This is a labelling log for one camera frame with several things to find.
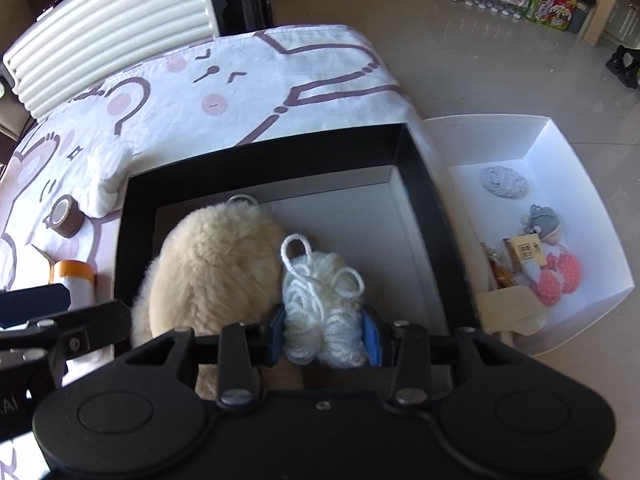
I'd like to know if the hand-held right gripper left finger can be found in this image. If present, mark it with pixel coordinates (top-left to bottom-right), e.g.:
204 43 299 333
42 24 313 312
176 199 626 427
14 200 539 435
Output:
116 306 287 407

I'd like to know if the black storage box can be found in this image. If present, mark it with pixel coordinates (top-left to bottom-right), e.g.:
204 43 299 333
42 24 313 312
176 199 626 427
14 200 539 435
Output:
114 122 483 391

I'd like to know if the white open box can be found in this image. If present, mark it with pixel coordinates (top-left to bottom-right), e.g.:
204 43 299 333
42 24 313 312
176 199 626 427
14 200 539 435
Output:
422 115 636 358

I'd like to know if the grey crochet piece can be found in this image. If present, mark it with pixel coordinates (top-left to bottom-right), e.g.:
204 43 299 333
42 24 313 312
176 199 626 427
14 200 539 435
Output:
480 165 528 200

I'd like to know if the dark waste bin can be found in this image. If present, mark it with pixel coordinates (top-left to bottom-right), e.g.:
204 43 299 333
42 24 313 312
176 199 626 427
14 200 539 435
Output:
567 0 598 35

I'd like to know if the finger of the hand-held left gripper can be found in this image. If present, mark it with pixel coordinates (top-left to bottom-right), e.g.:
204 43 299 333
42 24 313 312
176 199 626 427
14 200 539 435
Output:
0 301 132 361
0 284 69 329

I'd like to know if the pink crochet piece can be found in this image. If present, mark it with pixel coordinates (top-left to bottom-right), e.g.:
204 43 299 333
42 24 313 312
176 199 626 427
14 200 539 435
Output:
532 252 583 307

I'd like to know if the printed bear blanket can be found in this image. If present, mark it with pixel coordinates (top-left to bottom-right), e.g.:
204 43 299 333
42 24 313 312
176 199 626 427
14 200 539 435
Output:
0 24 423 480

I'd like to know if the brown leather sofa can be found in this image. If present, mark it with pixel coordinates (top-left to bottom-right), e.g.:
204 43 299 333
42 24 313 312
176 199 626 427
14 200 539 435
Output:
0 82 36 166

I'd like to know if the red and gold charm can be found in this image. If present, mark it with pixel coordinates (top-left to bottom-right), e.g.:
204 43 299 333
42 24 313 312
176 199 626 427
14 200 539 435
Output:
481 241 516 290

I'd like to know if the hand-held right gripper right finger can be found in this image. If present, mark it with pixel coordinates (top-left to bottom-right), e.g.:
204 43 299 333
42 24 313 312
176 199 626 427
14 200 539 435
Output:
360 308 523 407

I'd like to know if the white ribbed suitcase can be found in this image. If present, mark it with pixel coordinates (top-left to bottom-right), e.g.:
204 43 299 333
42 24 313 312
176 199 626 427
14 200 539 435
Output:
2 0 276 118

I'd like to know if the white yarn ball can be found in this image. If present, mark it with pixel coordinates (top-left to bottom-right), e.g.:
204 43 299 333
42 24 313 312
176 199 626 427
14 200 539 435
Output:
280 234 373 370

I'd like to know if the small tan card box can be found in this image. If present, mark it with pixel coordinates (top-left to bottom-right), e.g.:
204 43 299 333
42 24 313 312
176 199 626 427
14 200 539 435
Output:
502 234 548 266

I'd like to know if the cream plush toy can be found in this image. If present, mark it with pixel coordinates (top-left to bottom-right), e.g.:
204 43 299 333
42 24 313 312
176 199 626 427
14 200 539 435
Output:
129 192 306 401

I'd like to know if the brown tape roll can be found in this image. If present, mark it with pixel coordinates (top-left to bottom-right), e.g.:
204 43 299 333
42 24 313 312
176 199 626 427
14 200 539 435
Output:
49 195 83 238

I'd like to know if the grey knitted mouse doll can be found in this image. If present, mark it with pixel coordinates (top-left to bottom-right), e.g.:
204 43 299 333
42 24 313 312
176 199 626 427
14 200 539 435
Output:
517 204 563 245

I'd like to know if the white cloth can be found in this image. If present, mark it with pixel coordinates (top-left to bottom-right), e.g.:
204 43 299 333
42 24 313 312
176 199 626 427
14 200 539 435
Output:
86 141 132 218

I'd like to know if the orange and white bottle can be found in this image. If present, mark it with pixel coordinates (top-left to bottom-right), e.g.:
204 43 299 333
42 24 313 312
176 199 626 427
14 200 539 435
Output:
49 259 96 311

